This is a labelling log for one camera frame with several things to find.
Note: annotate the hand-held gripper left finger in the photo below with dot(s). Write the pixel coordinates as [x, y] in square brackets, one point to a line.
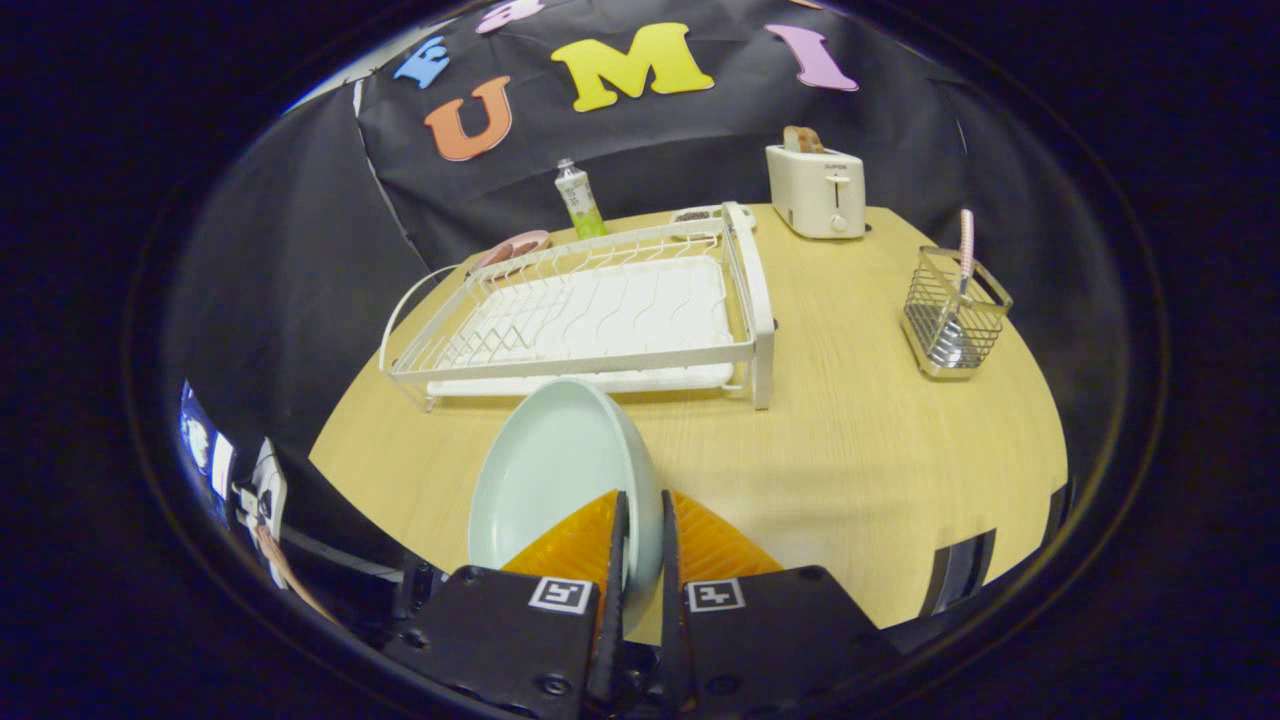
[500, 640]

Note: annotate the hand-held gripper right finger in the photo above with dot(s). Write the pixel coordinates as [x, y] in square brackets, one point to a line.
[780, 640]

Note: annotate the pale green plate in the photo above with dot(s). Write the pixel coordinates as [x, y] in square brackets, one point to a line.
[550, 470]

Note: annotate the pink plate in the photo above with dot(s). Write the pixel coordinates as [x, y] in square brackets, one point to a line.
[500, 258]

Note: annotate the black block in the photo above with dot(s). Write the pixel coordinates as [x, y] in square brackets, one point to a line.
[1057, 515]
[962, 570]

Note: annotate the white drip tray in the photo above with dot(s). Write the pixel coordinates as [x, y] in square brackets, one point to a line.
[660, 310]

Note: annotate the bright screen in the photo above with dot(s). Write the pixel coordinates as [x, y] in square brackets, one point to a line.
[200, 440]

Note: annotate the brown food pieces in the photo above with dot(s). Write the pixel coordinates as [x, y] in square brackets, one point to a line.
[520, 246]

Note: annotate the small white divided tray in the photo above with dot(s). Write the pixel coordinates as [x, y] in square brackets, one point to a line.
[692, 215]

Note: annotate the black backdrop cloth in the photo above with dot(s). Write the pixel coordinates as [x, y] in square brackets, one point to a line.
[300, 250]

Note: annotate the green liquid clear bottle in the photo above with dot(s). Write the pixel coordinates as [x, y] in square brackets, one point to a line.
[580, 205]

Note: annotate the cream toaster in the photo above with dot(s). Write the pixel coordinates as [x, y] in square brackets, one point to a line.
[815, 195]

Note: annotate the brown bread slice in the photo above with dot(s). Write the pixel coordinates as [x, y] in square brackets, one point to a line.
[803, 140]

